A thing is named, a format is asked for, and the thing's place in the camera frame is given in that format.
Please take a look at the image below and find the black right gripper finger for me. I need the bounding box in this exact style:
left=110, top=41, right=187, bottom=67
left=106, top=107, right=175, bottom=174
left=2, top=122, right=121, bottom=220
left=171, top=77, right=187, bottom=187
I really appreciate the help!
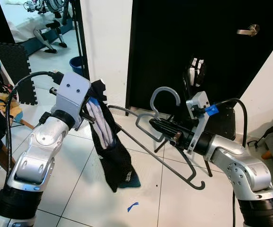
left=149, top=118, right=181, bottom=131
left=153, top=126, right=175, bottom=142

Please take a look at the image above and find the grey plastic clothes hanger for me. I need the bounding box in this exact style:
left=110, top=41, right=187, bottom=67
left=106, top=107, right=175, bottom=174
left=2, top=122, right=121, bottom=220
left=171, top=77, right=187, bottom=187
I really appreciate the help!
left=107, top=86, right=206, bottom=191

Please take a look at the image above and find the black Petronas t-shirt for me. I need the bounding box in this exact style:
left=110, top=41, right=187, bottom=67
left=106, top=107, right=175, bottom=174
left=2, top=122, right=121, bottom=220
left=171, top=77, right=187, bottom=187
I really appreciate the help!
left=82, top=79, right=141, bottom=192

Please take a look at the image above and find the blue bucket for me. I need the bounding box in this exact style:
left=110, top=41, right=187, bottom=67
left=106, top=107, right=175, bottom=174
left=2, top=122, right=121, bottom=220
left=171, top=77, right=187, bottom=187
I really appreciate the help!
left=69, top=55, right=86, bottom=77

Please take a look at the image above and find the black door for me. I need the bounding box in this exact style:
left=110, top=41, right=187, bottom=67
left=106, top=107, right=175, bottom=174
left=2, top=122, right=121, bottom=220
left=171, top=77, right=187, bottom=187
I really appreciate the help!
left=126, top=0, right=273, bottom=114

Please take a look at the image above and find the blue tape scrap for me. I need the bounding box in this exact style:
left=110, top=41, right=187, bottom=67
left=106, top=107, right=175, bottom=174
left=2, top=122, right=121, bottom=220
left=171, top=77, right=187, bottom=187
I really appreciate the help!
left=127, top=202, right=140, bottom=212

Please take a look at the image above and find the black foam mat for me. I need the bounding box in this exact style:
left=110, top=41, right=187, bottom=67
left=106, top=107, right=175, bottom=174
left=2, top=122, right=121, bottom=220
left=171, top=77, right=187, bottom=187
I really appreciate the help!
left=0, top=42, right=39, bottom=105

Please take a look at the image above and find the grey humanoid robot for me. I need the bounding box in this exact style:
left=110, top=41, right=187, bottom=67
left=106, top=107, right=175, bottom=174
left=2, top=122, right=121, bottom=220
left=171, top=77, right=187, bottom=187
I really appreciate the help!
left=26, top=0, right=76, bottom=50

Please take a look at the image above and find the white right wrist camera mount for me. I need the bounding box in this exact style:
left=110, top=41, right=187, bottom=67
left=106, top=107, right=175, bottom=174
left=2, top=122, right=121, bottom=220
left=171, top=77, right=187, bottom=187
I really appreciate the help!
left=186, top=91, right=220, bottom=155

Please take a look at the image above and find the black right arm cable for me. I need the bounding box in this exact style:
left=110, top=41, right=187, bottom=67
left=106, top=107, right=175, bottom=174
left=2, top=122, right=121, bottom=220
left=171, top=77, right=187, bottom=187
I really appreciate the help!
left=211, top=98, right=248, bottom=148

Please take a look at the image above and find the silver door handle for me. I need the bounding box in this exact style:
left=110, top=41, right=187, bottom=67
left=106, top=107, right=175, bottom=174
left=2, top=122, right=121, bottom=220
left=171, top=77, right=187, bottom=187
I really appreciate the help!
left=237, top=25, right=261, bottom=37

